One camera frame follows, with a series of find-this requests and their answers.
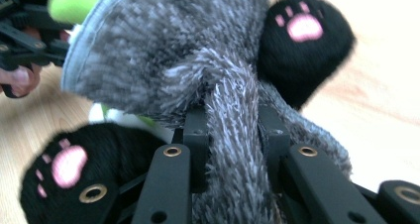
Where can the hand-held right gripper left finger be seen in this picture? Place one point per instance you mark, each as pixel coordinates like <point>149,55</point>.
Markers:
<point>196,141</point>

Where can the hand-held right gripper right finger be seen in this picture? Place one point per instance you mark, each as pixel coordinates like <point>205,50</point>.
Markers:
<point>275,141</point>

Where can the panda plush toy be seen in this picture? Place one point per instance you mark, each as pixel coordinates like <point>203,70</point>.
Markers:
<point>297,62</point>

